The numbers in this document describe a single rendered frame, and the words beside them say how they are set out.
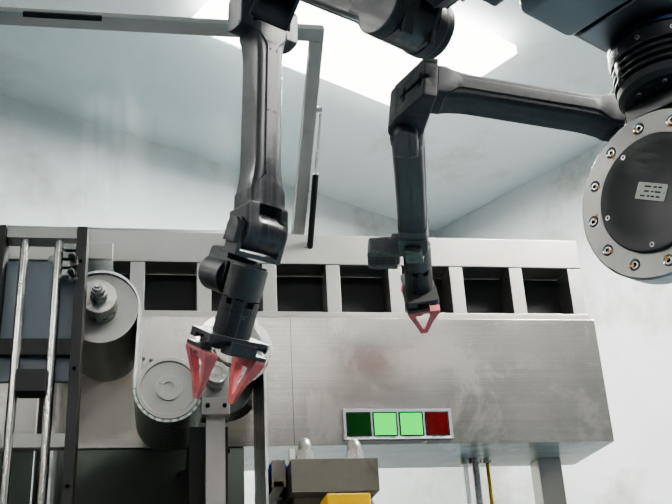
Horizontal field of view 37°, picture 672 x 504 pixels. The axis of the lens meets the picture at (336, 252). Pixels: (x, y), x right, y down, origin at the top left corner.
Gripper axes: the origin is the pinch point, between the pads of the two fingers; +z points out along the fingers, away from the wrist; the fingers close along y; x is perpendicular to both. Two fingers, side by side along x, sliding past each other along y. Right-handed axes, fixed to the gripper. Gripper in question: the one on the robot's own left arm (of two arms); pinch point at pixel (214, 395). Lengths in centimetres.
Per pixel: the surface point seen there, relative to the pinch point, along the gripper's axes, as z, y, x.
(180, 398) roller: 8.5, -15.3, -36.9
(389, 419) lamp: 7, -72, -43
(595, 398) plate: -9, -116, -25
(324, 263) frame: -22, -61, -68
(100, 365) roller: 9, -9, -60
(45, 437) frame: 17.3, 10.3, -31.7
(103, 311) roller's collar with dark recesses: -3.5, -0.1, -46.3
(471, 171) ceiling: -88, -276, -266
